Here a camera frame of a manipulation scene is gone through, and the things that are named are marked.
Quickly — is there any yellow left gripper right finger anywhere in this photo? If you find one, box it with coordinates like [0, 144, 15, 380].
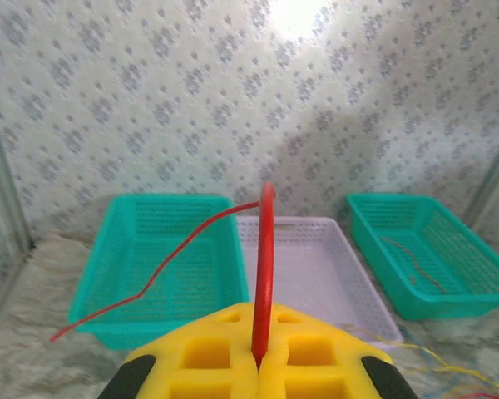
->
[258, 302, 420, 399]

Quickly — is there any lavender plastic basket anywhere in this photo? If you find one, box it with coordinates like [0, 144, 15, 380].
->
[234, 215, 405, 351]

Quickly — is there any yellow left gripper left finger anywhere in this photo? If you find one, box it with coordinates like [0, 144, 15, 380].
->
[96, 302, 261, 399]

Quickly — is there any blue cable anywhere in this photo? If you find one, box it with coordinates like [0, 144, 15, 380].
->
[398, 326, 486, 377]

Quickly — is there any yellow cable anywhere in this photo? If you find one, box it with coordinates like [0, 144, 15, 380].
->
[343, 323, 499, 395]
[378, 235, 449, 295]

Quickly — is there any red cable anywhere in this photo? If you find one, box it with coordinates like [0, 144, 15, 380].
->
[451, 386, 499, 399]
[49, 180, 279, 370]

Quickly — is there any teal plastic basket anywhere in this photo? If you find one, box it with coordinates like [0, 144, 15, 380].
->
[344, 191, 499, 321]
[67, 193, 251, 352]

